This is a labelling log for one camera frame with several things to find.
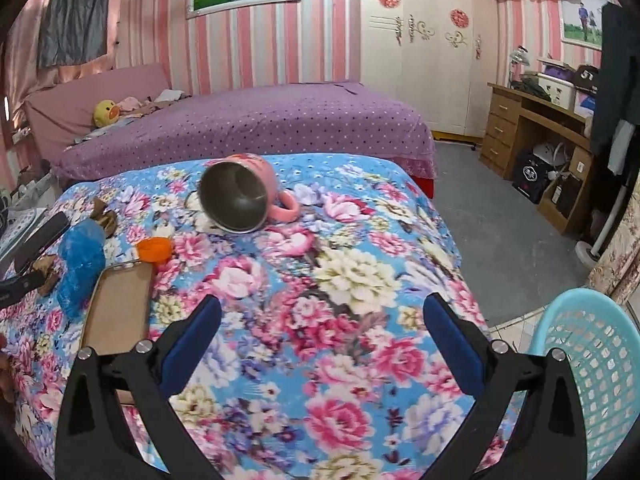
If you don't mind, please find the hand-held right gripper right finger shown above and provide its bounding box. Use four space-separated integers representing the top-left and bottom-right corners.
422 292 587 480

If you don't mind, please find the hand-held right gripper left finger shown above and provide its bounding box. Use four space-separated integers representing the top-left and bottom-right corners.
55 294 223 480

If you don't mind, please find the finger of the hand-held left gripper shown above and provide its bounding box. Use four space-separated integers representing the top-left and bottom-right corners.
0 270 46 307
14 211 71 274

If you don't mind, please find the light blue plastic basket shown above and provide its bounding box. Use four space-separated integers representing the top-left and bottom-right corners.
528 287 640 480

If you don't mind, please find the blue plastic bag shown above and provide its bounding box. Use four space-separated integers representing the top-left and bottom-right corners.
56 220 107 317

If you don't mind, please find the dark brown wrapper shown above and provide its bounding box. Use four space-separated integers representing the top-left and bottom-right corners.
90 197 118 237

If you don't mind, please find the yellow duck plush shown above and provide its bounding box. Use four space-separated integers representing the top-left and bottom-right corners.
93 100 121 128

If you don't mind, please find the blue floral blanket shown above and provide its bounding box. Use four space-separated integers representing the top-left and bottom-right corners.
0 152 531 480

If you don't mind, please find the pink covered headboard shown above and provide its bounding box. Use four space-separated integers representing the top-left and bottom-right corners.
25 64 171 161

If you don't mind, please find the pink metal-lined mug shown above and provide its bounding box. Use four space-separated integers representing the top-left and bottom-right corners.
198 155 302 234

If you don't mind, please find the white fan stand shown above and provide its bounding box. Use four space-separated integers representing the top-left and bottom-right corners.
575 185 631 263

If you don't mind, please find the pink satin curtain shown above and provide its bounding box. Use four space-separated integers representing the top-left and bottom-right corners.
0 0 121 126

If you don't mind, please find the beige floral curtain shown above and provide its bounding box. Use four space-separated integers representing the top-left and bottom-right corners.
587 200 640 306

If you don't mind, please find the white fan head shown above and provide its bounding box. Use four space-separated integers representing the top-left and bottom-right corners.
531 142 571 173

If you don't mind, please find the wooden desk with drawers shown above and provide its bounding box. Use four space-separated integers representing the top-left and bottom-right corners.
479 82 596 236

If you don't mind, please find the grey hanging cloth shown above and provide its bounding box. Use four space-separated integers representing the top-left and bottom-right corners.
37 0 116 68

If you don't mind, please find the purple dotted bedspread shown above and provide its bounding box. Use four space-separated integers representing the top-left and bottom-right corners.
50 81 438 183

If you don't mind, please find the dark green cloth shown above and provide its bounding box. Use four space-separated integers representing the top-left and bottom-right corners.
520 74 552 103

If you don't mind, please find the white ornate wardrobe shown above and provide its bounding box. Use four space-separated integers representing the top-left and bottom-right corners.
360 0 501 138

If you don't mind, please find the white storage box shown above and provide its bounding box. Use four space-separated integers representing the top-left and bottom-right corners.
537 71 577 108

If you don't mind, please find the desk lamp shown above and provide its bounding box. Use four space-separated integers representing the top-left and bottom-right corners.
507 46 531 88

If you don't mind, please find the purple flat box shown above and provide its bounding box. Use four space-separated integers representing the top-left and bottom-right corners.
542 57 576 81

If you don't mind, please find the dark cap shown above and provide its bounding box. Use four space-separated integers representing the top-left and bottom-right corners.
575 65 599 93

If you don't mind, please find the hanging dark coat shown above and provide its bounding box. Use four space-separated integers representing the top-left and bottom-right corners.
590 2 640 176

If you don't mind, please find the small framed wall poster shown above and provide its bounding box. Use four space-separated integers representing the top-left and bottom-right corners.
560 0 608 52

